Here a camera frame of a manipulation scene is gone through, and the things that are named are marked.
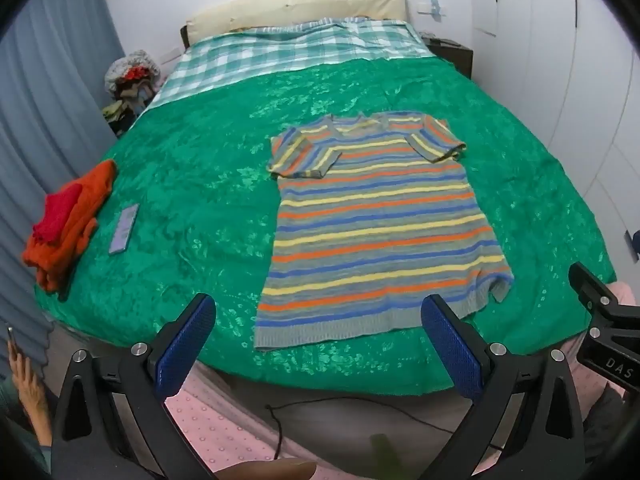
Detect orange folded garment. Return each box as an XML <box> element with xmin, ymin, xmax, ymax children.
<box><xmin>21</xmin><ymin>158</ymin><xmax>118</xmax><ymax>293</ymax></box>

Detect blue-grey curtain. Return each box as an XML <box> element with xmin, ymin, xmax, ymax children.
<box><xmin>0</xmin><ymin>0</ymin><xmax>126</xmax><ymax>376</ymax></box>

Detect black cable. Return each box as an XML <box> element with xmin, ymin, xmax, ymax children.
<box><xmin>265</xmin><ymin>396</ymin><xmax>501</xmax><ymax>461</ymax></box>

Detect striped knit short-sleeve shirt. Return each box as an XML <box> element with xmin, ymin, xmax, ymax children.
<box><xmin>252</xmin><ymin>112</ymin><xmax>515</xmax><ymax>352</ymax></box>

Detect green white checkered sheet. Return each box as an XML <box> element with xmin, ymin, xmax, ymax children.
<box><xmin>147</xmin><ymin>16</ymin><xmax>436</xmax><ymax>111</ymax></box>

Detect pile of mixed clothes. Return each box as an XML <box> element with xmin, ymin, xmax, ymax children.
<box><xmin>102</xmin><ymin>50</ymin><xmax>166</xmax><ymax>138</ymax></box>

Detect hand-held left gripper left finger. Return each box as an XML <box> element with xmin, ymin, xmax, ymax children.
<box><xmin>50</xmin><ymin>292</ymin><xmax>221</xmax><ymax>480</ymax></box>

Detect green velvet blanket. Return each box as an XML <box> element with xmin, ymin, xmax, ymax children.
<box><xmin>32</xmin><ymin>55</ymin><xmax>618</xmax><ymax>397</ymax></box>

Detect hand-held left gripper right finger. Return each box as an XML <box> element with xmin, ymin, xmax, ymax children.
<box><xmin>420</xmin><ymin>295</ymin><xmax>586</xmax><ymax>480</ymax></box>

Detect dark wooden nightstand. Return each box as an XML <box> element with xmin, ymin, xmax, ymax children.
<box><xmin>420</xmin><ymin>31</ymin><xmax>474</xmax><ymax>80</ymax></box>

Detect white wardrobe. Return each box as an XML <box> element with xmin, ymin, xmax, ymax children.
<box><xmin>469</xmin><ymin>0</ymin><xmax>640</xmax><ymax>261</ymax></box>

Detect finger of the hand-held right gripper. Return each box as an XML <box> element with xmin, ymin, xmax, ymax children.
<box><xmin>569</xmin><ymin>262</ymin><xmax>640</xmax><ymax>333</ymax></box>

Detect grey bed base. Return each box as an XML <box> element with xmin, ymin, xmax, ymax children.
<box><xmin>47</xmin><ymin>322</ymin><xmax>581</xmax><ymax>466</ymax></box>

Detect red folded garment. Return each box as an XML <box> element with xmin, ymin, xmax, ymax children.
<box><xmin>32</xmin><ymin>182</ymin><xmax>83</xmax><ymax>246</ymax></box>

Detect person's left hand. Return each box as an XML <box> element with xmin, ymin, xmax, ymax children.
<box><xmin>215</xmin><ymin>457</ymin><xmax>317</xmax><ymax>480</ymax></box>

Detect smartphone with grey case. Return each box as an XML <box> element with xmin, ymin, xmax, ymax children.
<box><xmin>108</xmin><ymin>203</ymin><xmax>140</xmax><ymax>255</ymax></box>

